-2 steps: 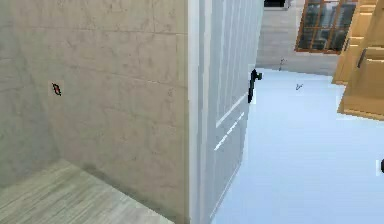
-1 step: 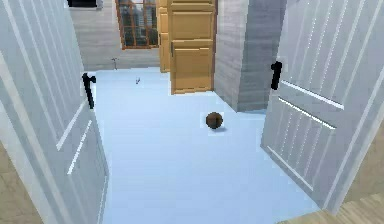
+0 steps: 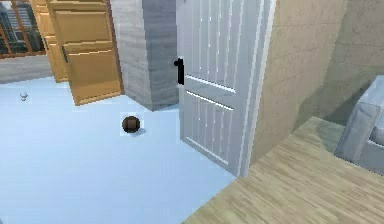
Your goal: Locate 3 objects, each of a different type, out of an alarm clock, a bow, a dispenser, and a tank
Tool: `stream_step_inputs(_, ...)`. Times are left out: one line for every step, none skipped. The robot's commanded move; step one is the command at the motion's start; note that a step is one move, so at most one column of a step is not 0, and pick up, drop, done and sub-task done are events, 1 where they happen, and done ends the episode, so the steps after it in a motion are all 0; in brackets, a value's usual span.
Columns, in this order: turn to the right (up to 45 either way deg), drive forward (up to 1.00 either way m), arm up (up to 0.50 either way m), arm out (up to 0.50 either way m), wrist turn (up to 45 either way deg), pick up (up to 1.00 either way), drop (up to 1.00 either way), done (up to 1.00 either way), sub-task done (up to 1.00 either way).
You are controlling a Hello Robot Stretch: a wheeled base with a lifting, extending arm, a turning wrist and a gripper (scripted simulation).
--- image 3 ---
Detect dark brown ball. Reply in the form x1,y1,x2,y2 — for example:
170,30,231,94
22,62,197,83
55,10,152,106
121,115,141,135

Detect black door handle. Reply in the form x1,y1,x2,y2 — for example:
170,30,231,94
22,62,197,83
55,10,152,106
173,57,186,86

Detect white panelled room door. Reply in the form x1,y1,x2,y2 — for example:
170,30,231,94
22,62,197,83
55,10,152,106
175,0,278,179

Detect orange wooden room door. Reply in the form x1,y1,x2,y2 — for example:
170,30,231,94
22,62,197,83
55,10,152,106
46,0,125,107

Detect wooden framed window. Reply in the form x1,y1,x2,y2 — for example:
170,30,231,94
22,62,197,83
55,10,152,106
0,0,47,60

